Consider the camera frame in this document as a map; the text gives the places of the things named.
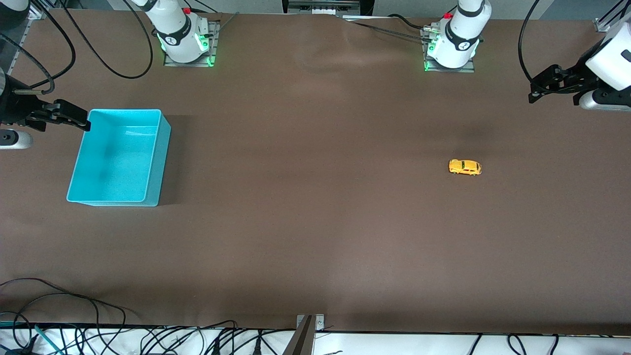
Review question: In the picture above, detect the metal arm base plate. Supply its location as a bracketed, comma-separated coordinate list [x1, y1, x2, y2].
[421, 27, 476, 73]
[163, 20, 221, 68]

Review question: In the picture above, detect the teal cable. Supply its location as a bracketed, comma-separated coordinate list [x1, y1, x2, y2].
[0, 321, 65, 355]

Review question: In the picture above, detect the small metal mount bracket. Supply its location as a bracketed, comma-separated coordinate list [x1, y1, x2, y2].
[296, 314, 325, 331]

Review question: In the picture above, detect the yellow beetle toy car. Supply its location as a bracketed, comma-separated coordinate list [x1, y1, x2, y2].
[448, 159, 482, 177]

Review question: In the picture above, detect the long black arm cable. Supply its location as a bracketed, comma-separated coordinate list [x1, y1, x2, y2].
[58, 0, 154, 80]
[30, 0, 76, 90]
[518, 0, 548, 94]

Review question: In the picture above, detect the turquoise plastic bin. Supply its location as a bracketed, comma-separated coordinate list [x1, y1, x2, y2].
[67, 109, 172, 207]

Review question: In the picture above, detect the grey camera mount pole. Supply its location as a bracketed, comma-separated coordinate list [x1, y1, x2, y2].
[282, 316, 315, 355]

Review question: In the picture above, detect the black base power cable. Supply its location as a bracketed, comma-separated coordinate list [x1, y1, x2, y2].
[387, 13, 425, 31]

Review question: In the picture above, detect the black grey control box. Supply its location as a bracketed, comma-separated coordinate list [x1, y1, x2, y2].
[282, 0, 374, 16]

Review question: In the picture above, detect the grey base cable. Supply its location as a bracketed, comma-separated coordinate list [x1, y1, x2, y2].
[216, 12, 240, 31]
[345, 19, 425, 39]

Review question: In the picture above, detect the black looped floor cable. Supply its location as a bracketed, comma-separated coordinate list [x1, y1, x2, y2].
[0, 278, 128, 355]

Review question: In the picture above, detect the black tangled cable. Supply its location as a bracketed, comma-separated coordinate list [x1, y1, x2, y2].
[140, 320, 238, 355]

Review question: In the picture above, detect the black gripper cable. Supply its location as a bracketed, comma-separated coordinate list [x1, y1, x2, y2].
[0, 32, 55, 95]

